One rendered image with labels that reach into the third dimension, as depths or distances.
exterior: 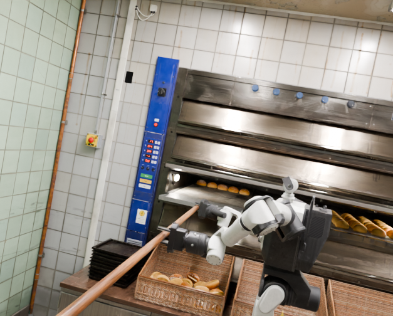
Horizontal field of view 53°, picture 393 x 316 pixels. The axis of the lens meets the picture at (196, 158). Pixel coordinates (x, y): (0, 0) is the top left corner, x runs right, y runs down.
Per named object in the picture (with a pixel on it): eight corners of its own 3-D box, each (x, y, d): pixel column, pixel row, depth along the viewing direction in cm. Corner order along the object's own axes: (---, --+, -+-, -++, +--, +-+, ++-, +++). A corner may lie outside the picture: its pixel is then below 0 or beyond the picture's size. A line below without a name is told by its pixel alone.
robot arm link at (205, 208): (199, 198, 244) (212, 203, 235) (209, 199, 251) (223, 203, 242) (195, 218, 244) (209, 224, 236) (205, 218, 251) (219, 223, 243)
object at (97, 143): (88, 145, 301) (91, 132, 301) (101, 148, 299) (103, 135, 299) (84, 145, 294) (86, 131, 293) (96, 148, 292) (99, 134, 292)
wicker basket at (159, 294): (153, 274, 291) (160, 237, 290) (229, 293, 282) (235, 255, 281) (131, 298, 243) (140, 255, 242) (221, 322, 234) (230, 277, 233)
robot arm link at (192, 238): (170, 224, 159) (199, 231, 157) (175, 220, 168) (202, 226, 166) (164, 254, 159) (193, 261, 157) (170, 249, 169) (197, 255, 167)
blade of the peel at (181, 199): (240, 217, 252) (241, 212, 252) (158, 199, 261) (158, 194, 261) (243, 209, 288) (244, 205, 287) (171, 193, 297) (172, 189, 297)
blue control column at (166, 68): (170, 266, 488) (202, 93, 477) (182, 269, 485) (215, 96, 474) (105, 340, 298) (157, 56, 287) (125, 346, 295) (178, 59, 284)
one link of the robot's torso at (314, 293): (313, 306, 196) (321, 271, 195) (317, 317, 183) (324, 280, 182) (257, 292, 200) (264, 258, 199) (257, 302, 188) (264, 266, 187)
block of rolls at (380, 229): (324, 214, 343) (325, 207, 342) (382, 226, 334) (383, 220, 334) (335, 227, 283) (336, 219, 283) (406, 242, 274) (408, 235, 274)
